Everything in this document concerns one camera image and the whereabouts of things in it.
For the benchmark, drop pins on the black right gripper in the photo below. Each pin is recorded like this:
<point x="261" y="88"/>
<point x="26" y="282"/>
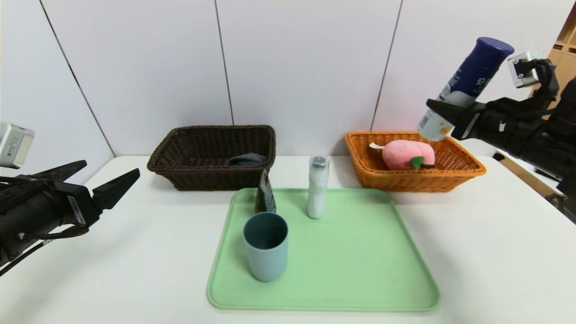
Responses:
<point x="468" y="122"/>

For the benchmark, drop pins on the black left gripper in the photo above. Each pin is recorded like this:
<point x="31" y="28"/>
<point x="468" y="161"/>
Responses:
<point x="77" y="208"/>

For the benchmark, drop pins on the white bottle with blue cap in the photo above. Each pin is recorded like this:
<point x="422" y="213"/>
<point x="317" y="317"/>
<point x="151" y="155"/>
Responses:
<point x="472" y="76"/>

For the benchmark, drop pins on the pink plush peach toy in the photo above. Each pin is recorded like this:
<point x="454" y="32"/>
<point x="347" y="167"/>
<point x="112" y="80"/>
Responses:
<point x="400" y="155"/>

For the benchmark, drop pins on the dark grey towel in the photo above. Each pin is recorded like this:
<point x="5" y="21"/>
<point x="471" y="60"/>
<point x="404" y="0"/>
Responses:
<point x="246" y="159"/>

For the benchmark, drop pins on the blue-grey plastic cup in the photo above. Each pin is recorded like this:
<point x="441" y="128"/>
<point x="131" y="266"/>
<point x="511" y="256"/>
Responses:
<point x="266" y="256"/>

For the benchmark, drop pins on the orange wicker basket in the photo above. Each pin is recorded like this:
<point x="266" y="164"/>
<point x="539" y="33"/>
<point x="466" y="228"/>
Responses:
<point x="450" y="175"/>

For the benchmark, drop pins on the dark brown wicker basket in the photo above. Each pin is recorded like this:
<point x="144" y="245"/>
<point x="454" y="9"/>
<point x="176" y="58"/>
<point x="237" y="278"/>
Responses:
<point x="198" y="144"/>

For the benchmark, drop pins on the light wooden cabinet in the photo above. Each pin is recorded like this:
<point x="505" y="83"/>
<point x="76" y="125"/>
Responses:
<point x="568" y="58"/>

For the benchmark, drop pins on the small white bottle silver cap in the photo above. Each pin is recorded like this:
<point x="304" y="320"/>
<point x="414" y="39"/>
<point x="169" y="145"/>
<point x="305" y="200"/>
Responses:
<point x="317" y="193"/>

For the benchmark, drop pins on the light green plastic tray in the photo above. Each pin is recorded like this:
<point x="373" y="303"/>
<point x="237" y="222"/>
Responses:
<point x="351" y="270"/>

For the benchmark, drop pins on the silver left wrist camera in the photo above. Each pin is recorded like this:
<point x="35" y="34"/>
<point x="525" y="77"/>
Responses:
<point x="15" y="146"/>

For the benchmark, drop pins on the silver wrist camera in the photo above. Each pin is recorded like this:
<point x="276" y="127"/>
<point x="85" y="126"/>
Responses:
<point x="522" y="72"/>
<point x="15" y="146"/>

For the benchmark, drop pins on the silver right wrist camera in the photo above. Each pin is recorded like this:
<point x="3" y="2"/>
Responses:
<point x="522" y="72"/>

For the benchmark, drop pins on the black table leg frame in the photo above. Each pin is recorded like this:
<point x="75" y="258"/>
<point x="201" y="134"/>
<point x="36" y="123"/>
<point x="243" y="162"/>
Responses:
<point x="568" y="210"/>

